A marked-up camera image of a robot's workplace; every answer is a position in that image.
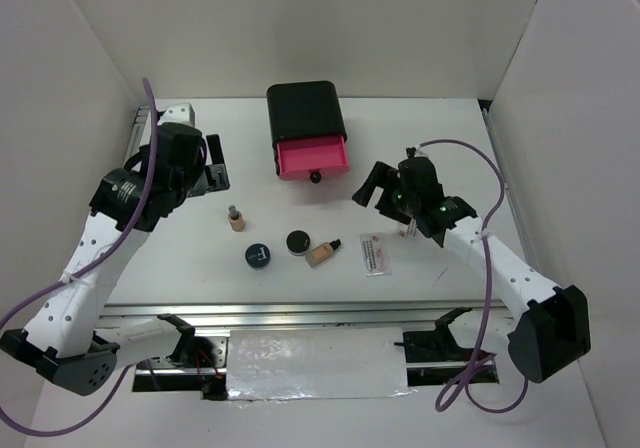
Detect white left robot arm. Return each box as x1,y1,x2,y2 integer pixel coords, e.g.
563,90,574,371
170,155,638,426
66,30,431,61
1,103,220,396

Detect black lid powder jar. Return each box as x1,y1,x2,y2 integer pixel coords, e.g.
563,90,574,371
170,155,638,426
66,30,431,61
285,230,311,256

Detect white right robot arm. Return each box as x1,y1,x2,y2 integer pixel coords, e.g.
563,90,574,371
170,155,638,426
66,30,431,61
352,157,591,383

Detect lying beige foundation bottle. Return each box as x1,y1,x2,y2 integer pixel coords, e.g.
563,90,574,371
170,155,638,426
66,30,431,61
305,239,342,268

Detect aluminium front rail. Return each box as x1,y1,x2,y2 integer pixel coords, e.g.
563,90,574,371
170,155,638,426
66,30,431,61
97,301,521,327

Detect aluminium rail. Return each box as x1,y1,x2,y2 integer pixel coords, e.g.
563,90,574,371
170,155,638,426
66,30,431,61
97,301,521,327
124,106,149,161
481,107,557,321

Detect aluminium left side rail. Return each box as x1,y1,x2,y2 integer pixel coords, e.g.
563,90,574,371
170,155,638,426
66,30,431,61
124,106,149,161

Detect small clear sachet packet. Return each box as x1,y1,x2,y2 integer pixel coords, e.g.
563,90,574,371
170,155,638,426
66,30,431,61
397,220,419,238

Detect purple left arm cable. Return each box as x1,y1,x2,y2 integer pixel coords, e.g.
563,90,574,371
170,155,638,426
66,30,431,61
0,77,157,438

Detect upright beige foundation bottle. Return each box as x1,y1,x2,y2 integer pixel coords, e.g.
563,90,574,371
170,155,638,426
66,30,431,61
227,205,246,232

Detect aluminium right side rail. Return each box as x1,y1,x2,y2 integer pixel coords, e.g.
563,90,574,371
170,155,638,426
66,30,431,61
481,107,557,321

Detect large clear sachet packet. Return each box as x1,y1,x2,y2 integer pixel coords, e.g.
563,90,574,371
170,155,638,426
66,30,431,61
359,233,392,277

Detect white foil cover sheet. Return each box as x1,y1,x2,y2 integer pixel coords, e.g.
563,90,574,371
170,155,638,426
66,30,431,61
226,327,410,401

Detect navy round compact jar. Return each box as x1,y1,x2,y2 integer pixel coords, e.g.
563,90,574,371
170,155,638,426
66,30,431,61
244,243,271,270

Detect black drawer organizer box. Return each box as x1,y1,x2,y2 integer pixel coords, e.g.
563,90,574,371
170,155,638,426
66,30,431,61
266,80,348,176

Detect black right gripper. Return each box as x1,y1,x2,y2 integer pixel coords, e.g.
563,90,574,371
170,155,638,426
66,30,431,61
352,161,419,225

